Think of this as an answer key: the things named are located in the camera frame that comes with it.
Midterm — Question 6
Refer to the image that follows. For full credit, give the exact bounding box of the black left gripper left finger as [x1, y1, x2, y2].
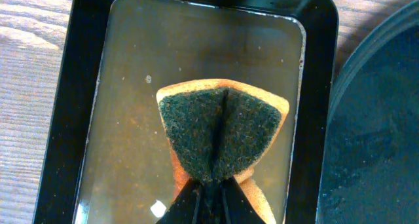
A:
[156, 179, 213, 224]

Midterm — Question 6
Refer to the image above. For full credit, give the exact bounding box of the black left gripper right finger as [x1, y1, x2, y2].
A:
[214, 177, 265, 224]

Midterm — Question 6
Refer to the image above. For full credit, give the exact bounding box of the orange green scrub sponge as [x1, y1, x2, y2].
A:
[156, 79, 289, 223]

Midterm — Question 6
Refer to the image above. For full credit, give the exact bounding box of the black rectangular water tray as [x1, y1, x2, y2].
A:
[33, 0, 338, 223]

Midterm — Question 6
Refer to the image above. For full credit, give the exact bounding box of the round black tray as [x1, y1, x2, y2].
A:
[316, 1, 418, 224]

